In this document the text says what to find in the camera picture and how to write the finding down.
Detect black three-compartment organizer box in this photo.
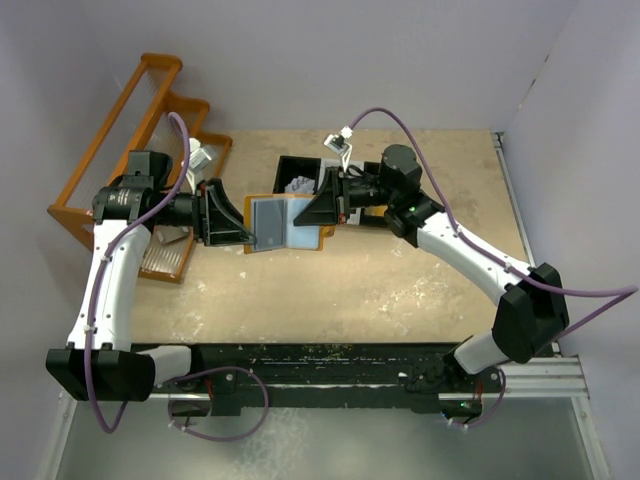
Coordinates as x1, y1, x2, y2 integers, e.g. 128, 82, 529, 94
273, 156, 416, 228

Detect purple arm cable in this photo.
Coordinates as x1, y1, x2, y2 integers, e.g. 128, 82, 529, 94
347, 107, 640, 344
83, 111, 194, 434

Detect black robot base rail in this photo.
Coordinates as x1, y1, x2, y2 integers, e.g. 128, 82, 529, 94
151, 343, 502, 416

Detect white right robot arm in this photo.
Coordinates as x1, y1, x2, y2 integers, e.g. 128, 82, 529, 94
293, 144, 569, 391

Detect grey cardboard envelope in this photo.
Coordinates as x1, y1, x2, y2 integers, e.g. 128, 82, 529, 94
151, 226, 191, 246

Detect yellow leather card holder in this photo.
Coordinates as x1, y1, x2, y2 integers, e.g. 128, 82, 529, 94
244, 194, 335, 254

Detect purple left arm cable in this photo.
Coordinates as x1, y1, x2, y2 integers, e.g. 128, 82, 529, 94
83, 111, 194, 434

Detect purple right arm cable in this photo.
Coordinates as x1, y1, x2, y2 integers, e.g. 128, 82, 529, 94
347, 107, 640, 344

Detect orange wooden tiered rack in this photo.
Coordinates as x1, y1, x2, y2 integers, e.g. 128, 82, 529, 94
47, 52, 234, 285

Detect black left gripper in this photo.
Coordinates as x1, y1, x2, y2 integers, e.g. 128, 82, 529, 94
155, 177, 258, 246

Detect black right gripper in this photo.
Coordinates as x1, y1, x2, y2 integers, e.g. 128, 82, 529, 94
295, 166, 398, 225

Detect white cards in box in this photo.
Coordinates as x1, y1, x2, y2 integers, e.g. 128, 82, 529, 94
284, 176, 316, 195

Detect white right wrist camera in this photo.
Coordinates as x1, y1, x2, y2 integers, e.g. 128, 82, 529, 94
323, 126, 353, 172

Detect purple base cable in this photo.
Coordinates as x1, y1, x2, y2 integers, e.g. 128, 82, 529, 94
167, 367, 271, 442

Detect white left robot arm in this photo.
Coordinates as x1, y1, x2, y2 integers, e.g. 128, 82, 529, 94
45, 150, 255, 402

